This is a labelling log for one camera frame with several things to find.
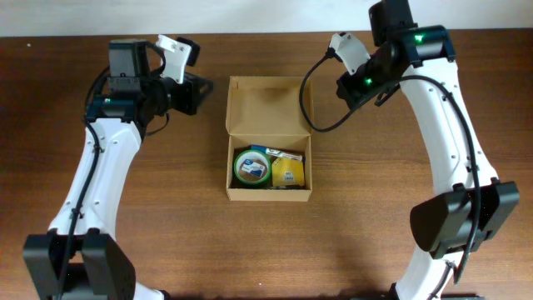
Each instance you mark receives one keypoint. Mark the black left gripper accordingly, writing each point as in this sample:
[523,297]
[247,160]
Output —
[190,94]

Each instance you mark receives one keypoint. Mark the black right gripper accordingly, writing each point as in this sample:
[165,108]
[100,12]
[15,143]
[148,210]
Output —
[347,92]

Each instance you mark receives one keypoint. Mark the brown cardboard box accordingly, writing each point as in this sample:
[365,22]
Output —
[265,111]

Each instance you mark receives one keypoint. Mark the blue white whiteboard marker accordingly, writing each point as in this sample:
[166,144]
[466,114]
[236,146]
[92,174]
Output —
[278,153]

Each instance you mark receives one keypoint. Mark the white blue staples box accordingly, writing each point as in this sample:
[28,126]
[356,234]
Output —
[252,169]

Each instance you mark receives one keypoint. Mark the green tape roll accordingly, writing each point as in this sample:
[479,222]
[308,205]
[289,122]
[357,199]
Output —
[252,154]

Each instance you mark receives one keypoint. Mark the yellow spiral notepad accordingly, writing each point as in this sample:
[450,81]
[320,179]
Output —
[287,172]

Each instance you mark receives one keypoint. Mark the blue ballpoint pen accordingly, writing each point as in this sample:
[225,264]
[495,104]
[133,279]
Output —
[279,187]

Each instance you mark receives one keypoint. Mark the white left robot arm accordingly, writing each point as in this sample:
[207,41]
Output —
[78,256]

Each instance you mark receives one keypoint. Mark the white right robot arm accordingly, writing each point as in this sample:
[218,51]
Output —
[470,203]

